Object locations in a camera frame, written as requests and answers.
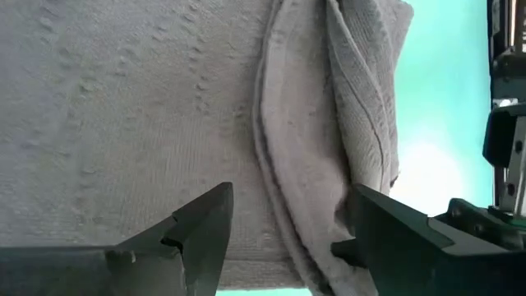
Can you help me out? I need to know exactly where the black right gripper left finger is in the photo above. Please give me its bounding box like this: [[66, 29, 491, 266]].
[[107, 183, 234, 296]]

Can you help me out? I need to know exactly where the grey terry towel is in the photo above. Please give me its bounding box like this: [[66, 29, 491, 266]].
[[0, 0, 415, 296]]

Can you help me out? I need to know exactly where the green table mat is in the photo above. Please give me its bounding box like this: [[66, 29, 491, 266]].
[[215, 0, 494, 296]]

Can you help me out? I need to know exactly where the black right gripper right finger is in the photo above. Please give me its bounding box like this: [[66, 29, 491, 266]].
[[330, 183, 455, 296]]

